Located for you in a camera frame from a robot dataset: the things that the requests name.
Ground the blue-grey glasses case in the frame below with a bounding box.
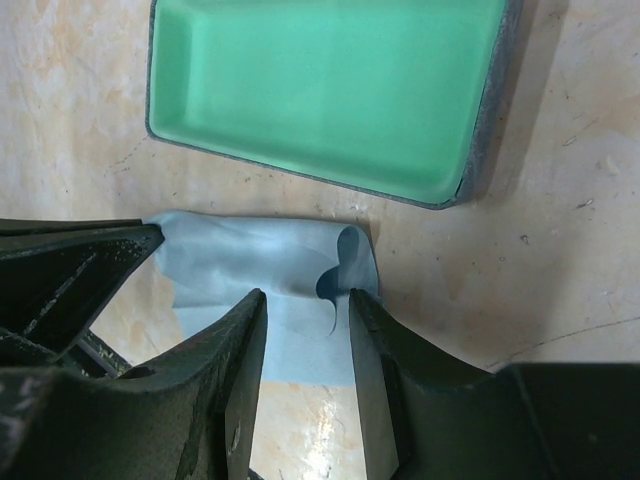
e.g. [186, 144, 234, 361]
[145, 1, 523, 210]

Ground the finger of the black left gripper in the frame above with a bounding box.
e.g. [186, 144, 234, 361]
[1, 219, 164, 365]

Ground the light blue cleaning cloth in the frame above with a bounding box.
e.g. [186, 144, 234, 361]
[149, 211, 379, 386]

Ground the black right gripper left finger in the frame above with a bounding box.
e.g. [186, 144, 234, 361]
[1, 290, 267, 479]

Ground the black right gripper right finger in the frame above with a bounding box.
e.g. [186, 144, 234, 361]
[349, 289, 639, 479]

